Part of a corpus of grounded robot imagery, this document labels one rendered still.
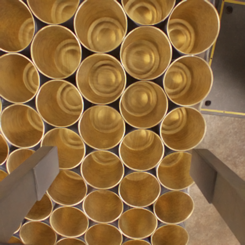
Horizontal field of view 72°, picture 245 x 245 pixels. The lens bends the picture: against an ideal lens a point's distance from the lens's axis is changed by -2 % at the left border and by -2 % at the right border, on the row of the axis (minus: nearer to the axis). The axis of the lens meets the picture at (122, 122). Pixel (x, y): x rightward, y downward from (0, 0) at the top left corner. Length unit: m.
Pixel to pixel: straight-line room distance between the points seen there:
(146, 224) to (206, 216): 1.86
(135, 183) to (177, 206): 0.09
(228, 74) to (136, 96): 1.02
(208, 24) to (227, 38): 1.00
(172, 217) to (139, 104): 0.21
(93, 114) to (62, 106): 0.06
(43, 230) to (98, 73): 0.34
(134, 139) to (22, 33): 0.27
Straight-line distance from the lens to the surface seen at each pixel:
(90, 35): 0.33
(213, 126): 1.70
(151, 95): 0.32
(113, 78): 0.32
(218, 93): 1.28
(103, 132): 0.34
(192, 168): 0.17
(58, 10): 0.35
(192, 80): 0.33
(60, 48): 0.34
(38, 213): 0.39
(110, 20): 0.33
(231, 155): 1.91
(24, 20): 0.37
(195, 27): 0.34
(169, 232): 0.43
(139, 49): 0.32
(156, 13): 0.34
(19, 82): 0.36
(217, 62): 1.26
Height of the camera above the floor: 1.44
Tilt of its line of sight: 73 degrees down
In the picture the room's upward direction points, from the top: 179 degrees counter-clockwise
